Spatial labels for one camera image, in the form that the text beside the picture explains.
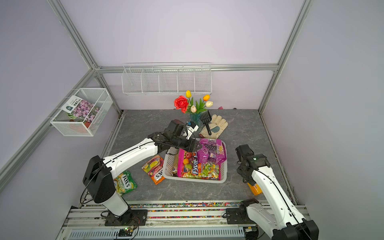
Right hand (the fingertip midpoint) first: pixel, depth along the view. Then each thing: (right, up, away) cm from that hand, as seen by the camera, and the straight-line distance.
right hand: (245, 173), depth 78 cm
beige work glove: (-10, +25, +31) cm, 41 cm away
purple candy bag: (-17, +11, +5) cm, 21 cm away
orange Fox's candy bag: (-51, 0, +10) cm, 52 cm away
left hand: (-24, +14, 0) cm, 28 cm away
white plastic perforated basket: (-41, +1, +8) cm, 42 cm away
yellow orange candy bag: (+5, -8, -1) cm, 10 cm away
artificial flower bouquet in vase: (-30, +35, -4) cm, 47 cm away
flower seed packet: (-82, +33, -3) cm, 88 cm away
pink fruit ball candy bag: (-31, +2, +5) cm, 31 cm away
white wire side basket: (-90, +25, -4) cm, 93 cm away
